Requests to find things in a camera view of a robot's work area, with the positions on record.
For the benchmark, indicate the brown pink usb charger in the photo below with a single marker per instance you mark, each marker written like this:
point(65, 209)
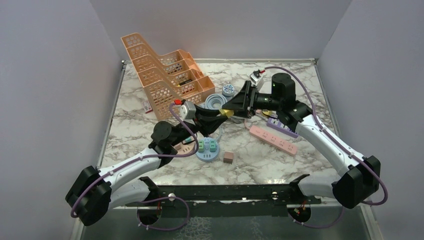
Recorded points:
point(228, 157)

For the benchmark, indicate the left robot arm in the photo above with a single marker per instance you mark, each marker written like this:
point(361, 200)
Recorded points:
point(95, 191)

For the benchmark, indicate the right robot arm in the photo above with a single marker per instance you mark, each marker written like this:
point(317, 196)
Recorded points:
point(358, 174)

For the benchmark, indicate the blue round power socket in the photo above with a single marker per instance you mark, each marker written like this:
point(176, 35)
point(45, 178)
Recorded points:
point(208, 156)

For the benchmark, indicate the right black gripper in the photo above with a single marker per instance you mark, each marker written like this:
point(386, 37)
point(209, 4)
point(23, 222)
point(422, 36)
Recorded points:
point(243, 103)

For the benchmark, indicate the pink power strip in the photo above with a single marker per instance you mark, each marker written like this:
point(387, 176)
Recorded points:
point(273, 140)

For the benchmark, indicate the purple power strip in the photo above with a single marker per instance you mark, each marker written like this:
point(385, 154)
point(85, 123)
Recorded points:
point(278, 126)

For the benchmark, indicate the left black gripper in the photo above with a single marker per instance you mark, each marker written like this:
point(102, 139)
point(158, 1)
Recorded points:
point(206, 121)

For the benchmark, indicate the orange plastic file organizer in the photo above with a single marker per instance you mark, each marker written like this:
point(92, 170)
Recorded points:
point(167, 77)

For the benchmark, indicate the pink round power socket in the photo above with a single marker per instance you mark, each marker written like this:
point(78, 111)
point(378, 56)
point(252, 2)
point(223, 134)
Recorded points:
point(183, 149)

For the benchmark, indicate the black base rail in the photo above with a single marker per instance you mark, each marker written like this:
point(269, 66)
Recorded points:
point(246, 200)

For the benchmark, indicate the green usb charger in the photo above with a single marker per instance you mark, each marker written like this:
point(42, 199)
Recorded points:
point(201, 146)

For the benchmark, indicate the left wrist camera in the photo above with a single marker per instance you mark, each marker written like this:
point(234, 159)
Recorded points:
point(187, 109)

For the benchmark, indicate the red white small box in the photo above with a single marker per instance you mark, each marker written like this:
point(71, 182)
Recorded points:
point(146, 106)

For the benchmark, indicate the yellow usb charger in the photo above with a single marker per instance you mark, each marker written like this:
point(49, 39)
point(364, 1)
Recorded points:
point(226, 112)

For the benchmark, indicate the round blue patterned tin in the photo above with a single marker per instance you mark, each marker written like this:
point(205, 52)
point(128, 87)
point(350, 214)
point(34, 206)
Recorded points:
point(228, 90)

